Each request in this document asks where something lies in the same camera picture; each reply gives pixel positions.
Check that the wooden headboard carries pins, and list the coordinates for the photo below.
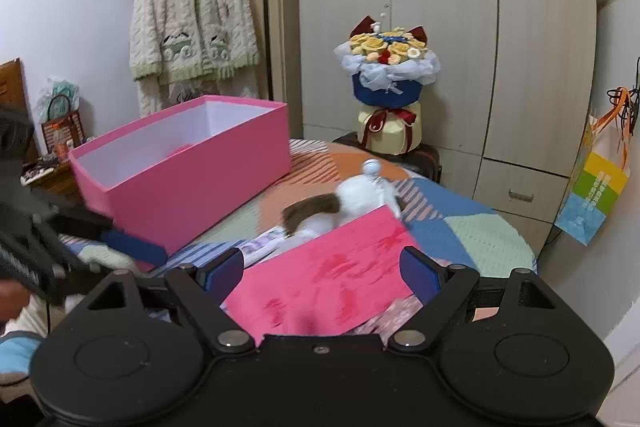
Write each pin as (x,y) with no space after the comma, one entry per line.
(11,92)

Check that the flower bouquet blue wrap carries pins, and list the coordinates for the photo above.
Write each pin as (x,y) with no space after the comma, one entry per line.
(385,92)

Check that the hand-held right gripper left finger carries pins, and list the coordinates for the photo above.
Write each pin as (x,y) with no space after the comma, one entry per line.
(227,273)

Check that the colourful gift bag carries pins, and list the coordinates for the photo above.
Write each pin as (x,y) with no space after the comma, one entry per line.
(595,192)

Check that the dark suitcase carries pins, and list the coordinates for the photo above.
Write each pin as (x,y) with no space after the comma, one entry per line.
(425,162)

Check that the black wall hook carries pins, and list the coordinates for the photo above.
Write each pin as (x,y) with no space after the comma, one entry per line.
(637,82)

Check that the cream fluffy pants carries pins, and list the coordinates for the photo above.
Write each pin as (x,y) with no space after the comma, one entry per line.
(160,99)

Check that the light blue cloth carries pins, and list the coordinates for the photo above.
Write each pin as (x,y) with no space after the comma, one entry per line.
(17,352)

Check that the cream fluffy cardigan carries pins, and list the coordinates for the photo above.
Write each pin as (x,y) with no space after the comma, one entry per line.
(190,7)

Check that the white wet wipes pack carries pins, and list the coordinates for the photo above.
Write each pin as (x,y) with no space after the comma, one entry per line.
(260,244)

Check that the grey wardrobe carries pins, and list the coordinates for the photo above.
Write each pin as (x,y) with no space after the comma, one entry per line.
(450,57)

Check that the wooden cabinet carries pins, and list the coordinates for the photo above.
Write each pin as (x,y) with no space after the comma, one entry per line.
(55,187)

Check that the patchwork blanket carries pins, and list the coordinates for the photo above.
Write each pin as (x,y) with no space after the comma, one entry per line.
(470,227)

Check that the person's left hand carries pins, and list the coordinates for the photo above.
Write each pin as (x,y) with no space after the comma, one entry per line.
(10,302)

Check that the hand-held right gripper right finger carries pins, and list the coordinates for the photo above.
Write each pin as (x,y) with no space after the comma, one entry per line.
(420,274)

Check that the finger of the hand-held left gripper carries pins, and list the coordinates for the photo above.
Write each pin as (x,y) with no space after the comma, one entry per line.
(75,282)
(137,249)

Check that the pink cardboard box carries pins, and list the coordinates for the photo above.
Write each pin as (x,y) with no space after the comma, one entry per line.
(200,202)

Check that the white brown plush toy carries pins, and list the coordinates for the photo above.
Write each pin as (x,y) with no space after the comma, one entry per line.
(360,197)

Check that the cream gift box red ribbon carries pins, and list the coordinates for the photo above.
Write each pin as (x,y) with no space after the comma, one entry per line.
(387,132)

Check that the pink strawberry plush pouch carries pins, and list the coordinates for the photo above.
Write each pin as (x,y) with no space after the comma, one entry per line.
(340,272)

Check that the white green plastic bag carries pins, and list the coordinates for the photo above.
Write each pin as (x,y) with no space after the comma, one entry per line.
(60,89)

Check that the woven basket bag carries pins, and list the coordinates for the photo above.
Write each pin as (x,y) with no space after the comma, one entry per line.
(62,132)

